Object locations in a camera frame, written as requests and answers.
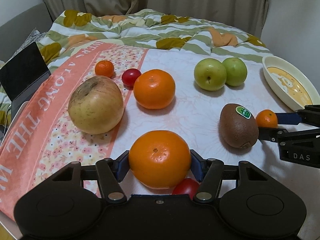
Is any small tangerine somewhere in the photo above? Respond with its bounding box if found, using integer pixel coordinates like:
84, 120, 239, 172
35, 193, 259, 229
255, 109, 278, 128
94, 60, 114, 78

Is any red cherry tomato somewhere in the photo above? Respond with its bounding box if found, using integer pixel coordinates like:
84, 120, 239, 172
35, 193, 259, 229
121, 68, 141, 87
172, 178, 200, 199

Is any brown kiwi with sticker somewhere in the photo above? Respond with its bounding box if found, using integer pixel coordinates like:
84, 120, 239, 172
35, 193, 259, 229
219, 103, 259, 148

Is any large orange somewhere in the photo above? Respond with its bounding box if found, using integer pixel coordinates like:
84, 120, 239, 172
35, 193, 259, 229
129, 130, 191, 189
133, 69, 176, 109

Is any yellowish brown apple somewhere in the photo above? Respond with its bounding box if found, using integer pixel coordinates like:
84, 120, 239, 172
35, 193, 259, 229
68, 75, 124, 134

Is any green apple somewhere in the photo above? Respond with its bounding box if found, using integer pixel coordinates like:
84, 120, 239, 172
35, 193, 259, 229
194, 58, 227, 91
222, 57, 247, 87

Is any cream oval fruit bowl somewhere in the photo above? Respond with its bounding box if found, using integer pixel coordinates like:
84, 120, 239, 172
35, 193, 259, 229
263, 56, 319, 111

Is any pink floral tablecloth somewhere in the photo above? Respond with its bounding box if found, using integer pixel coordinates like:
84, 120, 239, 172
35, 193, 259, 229
1, 41, 319, 225

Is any black laptop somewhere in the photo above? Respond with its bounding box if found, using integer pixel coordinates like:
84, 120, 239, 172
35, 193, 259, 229
1, 42, 51, 116

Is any green striped floral quilt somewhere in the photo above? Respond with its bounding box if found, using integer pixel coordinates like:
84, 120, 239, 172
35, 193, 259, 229
0, 8, 273, 120

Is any patterned grey pillow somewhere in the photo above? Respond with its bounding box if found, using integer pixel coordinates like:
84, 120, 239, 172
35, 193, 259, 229
12, 28, 47, 57

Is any grey sofa headboard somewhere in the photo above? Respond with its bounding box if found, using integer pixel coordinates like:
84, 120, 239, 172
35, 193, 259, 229
0, 3, 53, 62

